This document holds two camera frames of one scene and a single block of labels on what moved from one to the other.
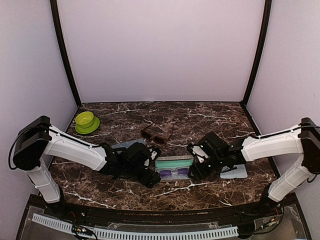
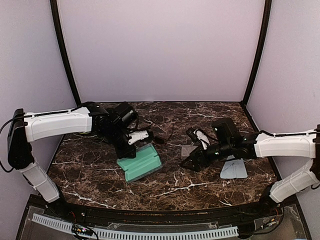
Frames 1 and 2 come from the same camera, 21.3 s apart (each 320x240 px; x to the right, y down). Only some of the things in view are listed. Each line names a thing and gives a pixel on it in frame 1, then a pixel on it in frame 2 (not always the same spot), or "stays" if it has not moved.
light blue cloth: (240, 172) stays
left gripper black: (144, 180) → (125, 153)
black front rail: (229, 215) stays
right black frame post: (267, 13) stays
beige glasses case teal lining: (174, 168) → (186, 150)
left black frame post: (63, 47) stays
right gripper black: (199, 173) → (198, 152)
